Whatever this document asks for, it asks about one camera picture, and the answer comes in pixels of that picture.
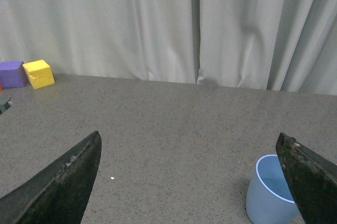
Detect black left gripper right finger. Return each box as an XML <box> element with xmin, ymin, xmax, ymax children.
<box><xmin>275</xmin><ymin>133</ymin><xmax>336</xmax><ymax>223</ymax></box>

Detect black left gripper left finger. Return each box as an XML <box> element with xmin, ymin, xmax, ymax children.
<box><xmin>1</xmin><ymin>131</ymin><xmax>102</xmax><ymax>223</ymax></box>

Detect light blue cup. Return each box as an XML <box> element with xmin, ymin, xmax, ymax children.
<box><xmin>246</xmin><ymin>155</ymin><xmax>300</xmax><ymax>223</ymax></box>

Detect dark green object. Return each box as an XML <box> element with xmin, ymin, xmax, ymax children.
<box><xmin>0</xmin><ymin>96</ymin><xmax>12</xmax><ymax>114</ymax></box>

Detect yellow foam cube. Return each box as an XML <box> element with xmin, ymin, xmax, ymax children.
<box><xmin>23</xmin><ymin>59</ymin><xmax>55</xmax><ymax>89</ymax></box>

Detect purple foam cube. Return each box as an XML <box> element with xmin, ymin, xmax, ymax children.
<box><xmin>1</xmin><ymin>61</ymin><xmax>28</xmax><ymax>88</ymax></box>

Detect grey curtain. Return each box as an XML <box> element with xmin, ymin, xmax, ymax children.
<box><xmin>1</xmin><ymin>0</ymin><xmax>336</xmax><ymax>95</ymax></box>

